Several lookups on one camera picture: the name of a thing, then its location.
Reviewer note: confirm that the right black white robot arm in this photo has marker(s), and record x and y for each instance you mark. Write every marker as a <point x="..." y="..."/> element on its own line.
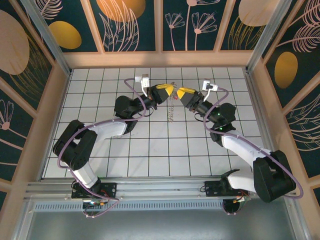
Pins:
<point x="237" y="146"/>

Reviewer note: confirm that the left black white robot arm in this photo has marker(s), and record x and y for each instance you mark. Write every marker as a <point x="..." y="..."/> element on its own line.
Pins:
<point x="110" y="128"/>

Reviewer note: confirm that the dark panel, pink flowers print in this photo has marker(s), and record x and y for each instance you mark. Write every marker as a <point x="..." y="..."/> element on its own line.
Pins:
<point x="180" y="37"/>

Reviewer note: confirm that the dark panel, yellow oval print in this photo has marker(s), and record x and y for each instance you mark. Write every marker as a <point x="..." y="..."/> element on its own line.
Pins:
<point x="286" y="70"/>
<point x="65" y="35"/>

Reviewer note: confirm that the dark panel, leaf outline print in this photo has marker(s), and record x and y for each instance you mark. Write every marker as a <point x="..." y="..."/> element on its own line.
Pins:
<point x="307" y="130"/>

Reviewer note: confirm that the dark panel, orange circle leaves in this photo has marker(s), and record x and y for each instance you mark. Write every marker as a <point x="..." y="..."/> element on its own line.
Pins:
<point x="120" y="10"/>

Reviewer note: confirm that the dark panel, pale circle print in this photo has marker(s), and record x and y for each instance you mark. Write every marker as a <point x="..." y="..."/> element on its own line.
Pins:
<point x="252" y="12"/>

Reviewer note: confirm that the dark panel, flower outline print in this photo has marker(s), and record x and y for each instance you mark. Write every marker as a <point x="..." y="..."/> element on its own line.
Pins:
<point x="10" y="140"/>

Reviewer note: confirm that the grey metal shelf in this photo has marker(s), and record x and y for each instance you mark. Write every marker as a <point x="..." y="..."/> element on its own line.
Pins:
<point x="160" y="227"/>

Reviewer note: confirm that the dark panel, pink circle print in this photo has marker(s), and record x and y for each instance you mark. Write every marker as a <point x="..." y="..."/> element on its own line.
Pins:
<point x="12" y="50"/>

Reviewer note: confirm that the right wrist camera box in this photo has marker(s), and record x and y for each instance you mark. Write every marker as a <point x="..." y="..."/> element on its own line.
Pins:
<point x="206" y="85"/>

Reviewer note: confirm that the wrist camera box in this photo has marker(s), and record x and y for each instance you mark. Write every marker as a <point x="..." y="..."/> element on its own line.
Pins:
<point x="145" y="81"/>
<point x="206" y="85"/>

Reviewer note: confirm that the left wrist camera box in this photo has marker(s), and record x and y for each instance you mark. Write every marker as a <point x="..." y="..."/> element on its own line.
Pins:
<point x="145" y="81"/>

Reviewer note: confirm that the aluminium table side rail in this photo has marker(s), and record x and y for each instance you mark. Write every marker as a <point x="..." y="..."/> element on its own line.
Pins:
<point x="253" y="100"/>

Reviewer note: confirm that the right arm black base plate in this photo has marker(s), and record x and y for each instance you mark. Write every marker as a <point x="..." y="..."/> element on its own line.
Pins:
<point x="212" y="188"/>

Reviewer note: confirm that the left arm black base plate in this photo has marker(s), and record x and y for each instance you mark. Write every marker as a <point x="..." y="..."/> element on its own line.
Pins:
<point x="107" y="188"/>

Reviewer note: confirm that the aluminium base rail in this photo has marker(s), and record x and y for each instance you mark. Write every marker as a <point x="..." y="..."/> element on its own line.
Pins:
<point x="160" y="190"/>

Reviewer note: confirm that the aluminium corner post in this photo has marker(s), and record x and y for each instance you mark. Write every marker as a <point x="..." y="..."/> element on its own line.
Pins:
<point x="51" y="42"/>
<point x="270" y="37"/>

